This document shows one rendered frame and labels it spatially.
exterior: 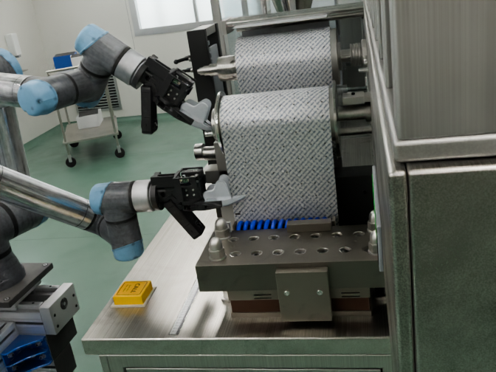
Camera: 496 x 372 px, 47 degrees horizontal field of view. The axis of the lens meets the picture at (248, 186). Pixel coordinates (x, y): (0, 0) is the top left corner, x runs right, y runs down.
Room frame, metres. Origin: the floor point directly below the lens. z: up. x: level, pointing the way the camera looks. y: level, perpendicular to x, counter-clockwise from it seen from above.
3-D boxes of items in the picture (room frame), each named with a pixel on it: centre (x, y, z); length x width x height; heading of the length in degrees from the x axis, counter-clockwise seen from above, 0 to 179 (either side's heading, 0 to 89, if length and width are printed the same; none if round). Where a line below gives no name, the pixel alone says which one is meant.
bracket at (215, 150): (1.32, 0.07, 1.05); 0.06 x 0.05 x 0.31; 77
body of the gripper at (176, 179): (1.24, 0.16, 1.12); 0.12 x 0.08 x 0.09; 77
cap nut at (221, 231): (1.15, 0.07, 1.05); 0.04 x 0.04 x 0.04
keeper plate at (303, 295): (0.97, -0.08, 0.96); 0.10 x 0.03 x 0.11; 77
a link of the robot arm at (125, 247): (1.29, 0.32, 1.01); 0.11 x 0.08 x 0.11; 33
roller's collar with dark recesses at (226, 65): (1.53, 0.00, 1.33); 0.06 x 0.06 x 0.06; 77
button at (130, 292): (1.17, 0.30, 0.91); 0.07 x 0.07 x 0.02; 77
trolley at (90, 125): (5.90, 1.53, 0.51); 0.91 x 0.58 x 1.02; 11
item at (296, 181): (1.19, -0.07, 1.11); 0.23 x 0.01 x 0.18; 77
